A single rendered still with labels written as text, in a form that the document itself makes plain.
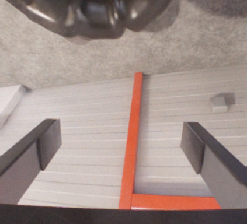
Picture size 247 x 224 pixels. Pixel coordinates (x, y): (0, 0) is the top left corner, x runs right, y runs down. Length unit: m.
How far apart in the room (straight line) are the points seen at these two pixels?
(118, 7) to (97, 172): 0.79
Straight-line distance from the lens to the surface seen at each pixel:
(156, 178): 0.89
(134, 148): 0.92
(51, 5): 0.44
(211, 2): 1.12
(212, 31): 1.20
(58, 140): 0.16
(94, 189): 0.95
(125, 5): 0.41
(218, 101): 1.06
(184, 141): 0.16
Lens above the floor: 1.02
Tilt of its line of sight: 41 degrees down
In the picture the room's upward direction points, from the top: 171 degrees counter-clockwise
